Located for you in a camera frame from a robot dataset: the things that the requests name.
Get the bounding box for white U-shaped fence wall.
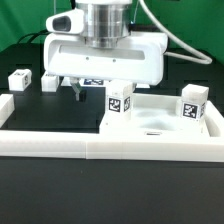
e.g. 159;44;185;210
0;94;224;162

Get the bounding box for white sheet with AprilTags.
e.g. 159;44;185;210
61;77;149;89

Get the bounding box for white square table top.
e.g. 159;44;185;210
99;94;209;137

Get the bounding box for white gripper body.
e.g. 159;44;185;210
44;32;168;85

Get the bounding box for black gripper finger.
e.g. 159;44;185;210
70;77;86;101

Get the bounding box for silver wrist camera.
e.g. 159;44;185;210
46;9;84;34

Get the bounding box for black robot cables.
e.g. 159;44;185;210
17;29;49;45

